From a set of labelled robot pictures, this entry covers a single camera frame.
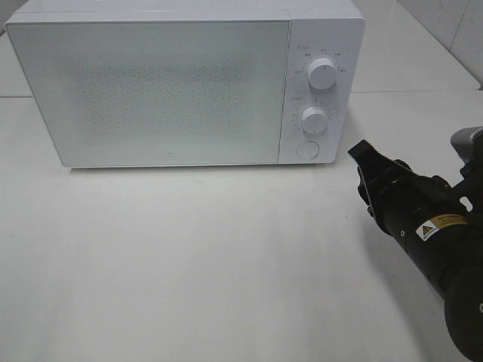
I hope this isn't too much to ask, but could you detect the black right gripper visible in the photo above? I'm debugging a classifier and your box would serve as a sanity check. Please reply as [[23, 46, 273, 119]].
[[348, 140, 476, 264]]

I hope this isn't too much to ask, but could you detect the round white door-release button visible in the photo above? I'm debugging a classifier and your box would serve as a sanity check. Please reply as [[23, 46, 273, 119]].
[[297, 141, 319, 160]]

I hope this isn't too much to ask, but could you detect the white microwave door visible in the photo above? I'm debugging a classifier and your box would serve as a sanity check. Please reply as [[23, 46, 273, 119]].
[[8, 21, 289, 167]]

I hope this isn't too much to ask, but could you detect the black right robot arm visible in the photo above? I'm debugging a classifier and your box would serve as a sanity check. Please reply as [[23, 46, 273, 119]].
[[348, 140, 482, 361]]

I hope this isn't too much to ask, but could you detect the lower white timer knob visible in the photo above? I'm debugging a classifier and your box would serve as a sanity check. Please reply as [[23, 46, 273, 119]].
[[300, 106, 328, 135]]

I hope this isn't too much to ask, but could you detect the upper white power knob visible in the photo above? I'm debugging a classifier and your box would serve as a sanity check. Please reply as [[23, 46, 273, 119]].
[[306, 55, 337, 91]]

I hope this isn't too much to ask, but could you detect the white microwave oven body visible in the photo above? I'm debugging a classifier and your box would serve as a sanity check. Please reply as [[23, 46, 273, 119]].
[[5, 1, 365, 167]]

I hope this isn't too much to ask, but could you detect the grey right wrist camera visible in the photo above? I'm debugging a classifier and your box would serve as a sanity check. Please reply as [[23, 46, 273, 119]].
[[451, 126, 482, 165]]

